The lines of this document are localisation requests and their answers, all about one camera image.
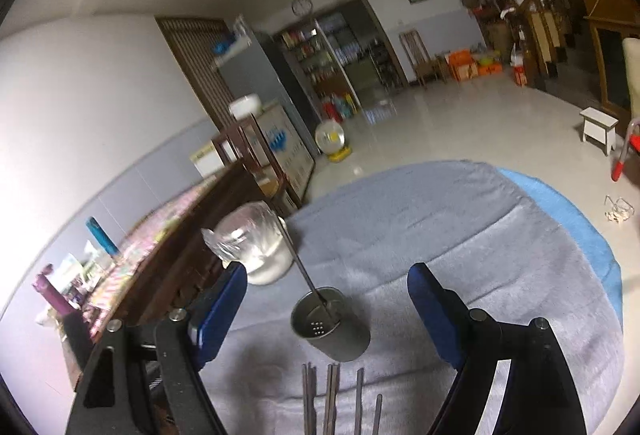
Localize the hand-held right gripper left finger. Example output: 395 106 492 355
65 261 249 435

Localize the shelf of goods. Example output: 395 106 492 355
273 9 407 122

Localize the grey table cloth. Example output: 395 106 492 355
200 159 626 435

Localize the bunch of steel chopsticks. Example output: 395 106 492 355
302 361 383 435

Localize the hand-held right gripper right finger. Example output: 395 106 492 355
406 262 588 435

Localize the orange box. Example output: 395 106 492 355
447 50 482 81

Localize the small wooden side table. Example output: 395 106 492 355
212 114 282 178

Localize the floral bench cushion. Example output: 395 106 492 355
82 185 223 313

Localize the red plastic chair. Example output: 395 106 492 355
610 117 640 182

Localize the blue table cover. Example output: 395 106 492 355
499 168 624 318

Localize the white wooden stool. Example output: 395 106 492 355
579 106 620 156

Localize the yellow and white cardboard box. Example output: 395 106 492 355
189 140 227 179

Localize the large wooden cabinet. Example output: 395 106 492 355
519 0 640 122

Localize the perforated steel utensil holder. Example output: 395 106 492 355
290 286 371 362

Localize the blue bottle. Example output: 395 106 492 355
85 216 120 257

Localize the wooden lattice screen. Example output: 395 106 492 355
155 16 242 132

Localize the grey refrigerator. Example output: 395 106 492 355
212 29 323 156

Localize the white bowl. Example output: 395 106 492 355
215 202 297 286

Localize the long-handled steel spoon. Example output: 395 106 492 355
277 215 337 323

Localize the dark wooden bench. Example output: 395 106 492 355
60 159 307 391

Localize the wooden chair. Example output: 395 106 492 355
398 29 442 89

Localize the purple bottle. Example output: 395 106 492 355
32 263 77 317

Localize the wire frame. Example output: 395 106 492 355
603 194 634 226

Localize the white pot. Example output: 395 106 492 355
228 94 262 120

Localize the clear plastic bag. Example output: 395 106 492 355
201 202 282 264

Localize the white board with blue print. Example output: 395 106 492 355
249 102 317 207

